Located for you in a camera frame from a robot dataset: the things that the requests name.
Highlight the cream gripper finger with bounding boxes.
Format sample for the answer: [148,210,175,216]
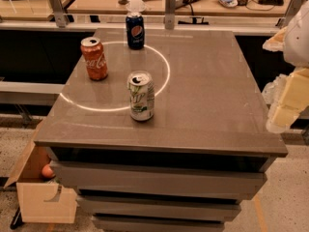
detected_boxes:
[262,68,309,133]
[263,27,287,52]

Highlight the orange ball in box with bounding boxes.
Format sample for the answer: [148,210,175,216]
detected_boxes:
[42,164,55,179]

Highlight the right metal bracket post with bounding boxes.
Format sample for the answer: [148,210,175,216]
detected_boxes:
[276,0,306,28]

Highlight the cardboard box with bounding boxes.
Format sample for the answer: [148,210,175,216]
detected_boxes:
[4,123,77,223]

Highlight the middle metal bracket post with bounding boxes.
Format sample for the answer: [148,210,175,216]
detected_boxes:
[164,0,176,30]

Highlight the blue pepsi can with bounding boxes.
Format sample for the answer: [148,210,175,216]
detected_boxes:
[126,13,145,49]

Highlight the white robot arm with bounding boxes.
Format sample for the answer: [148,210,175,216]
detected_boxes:
[263,1,309,133]

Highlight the metal bracket post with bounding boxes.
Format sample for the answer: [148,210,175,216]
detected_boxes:
[164,0,176,30]
[276,0,306,28]
[48,0,69,28]

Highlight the grey drawer cabinet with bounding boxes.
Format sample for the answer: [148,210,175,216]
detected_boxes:
[36,29,287,232]

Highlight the clear plastic cup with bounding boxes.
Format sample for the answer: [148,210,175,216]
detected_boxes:
[126,0,146,13]

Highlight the orange coca-cola can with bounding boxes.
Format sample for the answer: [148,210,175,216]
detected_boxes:
[80,37,108,80]

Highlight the left metal bracket post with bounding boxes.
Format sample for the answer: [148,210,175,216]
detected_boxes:
[48,0,69,28]

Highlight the green white 7up can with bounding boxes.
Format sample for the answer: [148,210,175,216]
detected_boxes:
[127,71,155,122]

